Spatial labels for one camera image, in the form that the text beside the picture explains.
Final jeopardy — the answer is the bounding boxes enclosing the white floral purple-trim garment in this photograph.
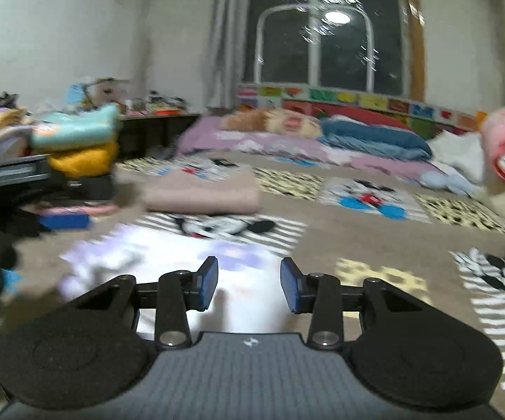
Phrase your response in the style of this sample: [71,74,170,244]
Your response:
[58,225,310,336]

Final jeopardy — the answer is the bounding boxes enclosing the folded beige garment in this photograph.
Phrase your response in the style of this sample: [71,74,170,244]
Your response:
[141,171,261,214]

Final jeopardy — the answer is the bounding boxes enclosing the dark striped folded garment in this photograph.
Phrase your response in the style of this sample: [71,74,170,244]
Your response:
[66,174,115,202]

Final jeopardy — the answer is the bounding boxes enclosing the Mickey Mouse patterned bed blanket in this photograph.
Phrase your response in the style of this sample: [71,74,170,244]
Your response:
[0,153,505,415]

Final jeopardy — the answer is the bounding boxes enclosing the dark wooden desk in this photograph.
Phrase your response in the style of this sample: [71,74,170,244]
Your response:
[118,113,201,160]

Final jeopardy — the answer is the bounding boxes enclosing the pink purple floral sheet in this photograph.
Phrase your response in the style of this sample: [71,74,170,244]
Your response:
[176,116,439,179]

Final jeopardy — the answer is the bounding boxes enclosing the yellow folded garment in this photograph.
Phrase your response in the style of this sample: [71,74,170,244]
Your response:
[47,141,119,178]

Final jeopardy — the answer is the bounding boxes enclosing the blue folded blanket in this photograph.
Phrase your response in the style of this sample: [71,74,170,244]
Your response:
[319,119,433,161]

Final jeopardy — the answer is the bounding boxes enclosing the orange cartoon pillow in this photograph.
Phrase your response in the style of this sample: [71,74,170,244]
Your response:
[219,108,323,139]

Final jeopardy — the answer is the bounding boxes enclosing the teal folded garment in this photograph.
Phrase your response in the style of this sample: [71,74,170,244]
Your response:
[30,103,120,153]

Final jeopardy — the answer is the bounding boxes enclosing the colourful alphabet headboard panel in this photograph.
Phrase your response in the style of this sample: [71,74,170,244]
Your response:
[236,84,488,139]

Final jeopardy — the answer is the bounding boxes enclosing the white fluffy blanket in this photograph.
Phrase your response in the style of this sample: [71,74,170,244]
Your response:
[428,131,485,185]

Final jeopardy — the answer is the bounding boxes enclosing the desk clutter boxes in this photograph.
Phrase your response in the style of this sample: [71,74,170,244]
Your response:
[64,78,188,118]

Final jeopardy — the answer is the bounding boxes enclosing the grey curtain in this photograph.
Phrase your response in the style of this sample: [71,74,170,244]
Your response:
[202,0,250,108]

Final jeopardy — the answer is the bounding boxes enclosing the window with white frame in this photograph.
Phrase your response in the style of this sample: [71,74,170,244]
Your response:
[243,0,426,100]

